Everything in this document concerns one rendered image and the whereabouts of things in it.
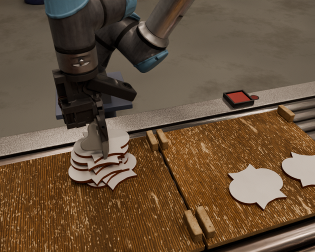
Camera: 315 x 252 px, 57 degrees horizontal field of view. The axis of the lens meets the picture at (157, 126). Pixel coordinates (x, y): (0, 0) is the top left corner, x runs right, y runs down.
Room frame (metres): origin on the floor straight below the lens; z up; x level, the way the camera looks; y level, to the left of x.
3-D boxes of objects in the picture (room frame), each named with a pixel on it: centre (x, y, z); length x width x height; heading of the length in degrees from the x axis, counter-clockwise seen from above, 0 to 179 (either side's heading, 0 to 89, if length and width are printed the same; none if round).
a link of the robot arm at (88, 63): (0.52, 0.15, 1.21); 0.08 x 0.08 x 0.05
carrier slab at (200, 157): (0.53, -0.24, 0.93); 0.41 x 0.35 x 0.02; 108
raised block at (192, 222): (0.33, -0.07, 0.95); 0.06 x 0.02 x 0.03; 18
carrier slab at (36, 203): (0.40, 0.16, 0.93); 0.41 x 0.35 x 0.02; 108
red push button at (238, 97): (0.84, -0.27, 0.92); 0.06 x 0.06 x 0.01; 18
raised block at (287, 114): (0.71, -0.38, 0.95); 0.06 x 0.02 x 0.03; 18
